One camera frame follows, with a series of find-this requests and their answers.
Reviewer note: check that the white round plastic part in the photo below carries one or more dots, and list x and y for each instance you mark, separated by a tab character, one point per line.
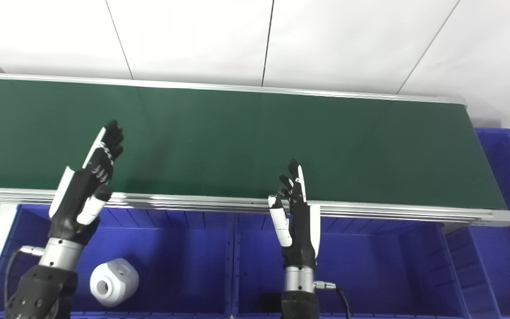
117	283

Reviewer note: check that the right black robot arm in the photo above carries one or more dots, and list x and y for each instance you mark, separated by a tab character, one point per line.
299	297

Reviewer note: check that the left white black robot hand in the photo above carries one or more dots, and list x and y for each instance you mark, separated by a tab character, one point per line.
73	199

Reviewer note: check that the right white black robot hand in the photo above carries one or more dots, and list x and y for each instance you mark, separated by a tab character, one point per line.
301	235

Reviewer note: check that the green conveyor belt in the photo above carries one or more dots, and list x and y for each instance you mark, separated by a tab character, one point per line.
370	212
237	141

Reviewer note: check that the blue plastic bin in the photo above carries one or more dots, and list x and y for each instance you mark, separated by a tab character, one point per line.
507	266
184	266
370	274

